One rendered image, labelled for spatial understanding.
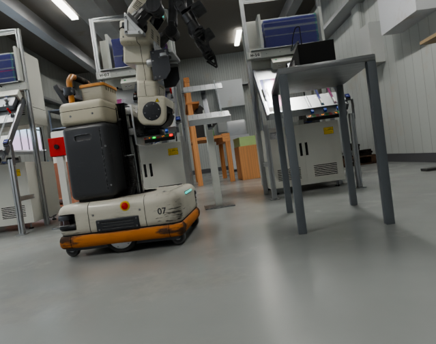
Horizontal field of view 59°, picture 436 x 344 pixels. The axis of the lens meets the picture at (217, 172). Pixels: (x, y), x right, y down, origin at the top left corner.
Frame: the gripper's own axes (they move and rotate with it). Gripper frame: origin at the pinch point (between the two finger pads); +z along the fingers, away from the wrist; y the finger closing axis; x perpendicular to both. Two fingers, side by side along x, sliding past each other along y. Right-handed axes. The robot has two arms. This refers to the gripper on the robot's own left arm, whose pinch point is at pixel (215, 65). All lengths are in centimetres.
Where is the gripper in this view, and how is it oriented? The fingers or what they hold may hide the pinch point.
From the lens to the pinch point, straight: 251.0
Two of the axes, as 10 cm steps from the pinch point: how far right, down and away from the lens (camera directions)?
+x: -8.2, 5.6, 1.1
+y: 0.9, -0.6, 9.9
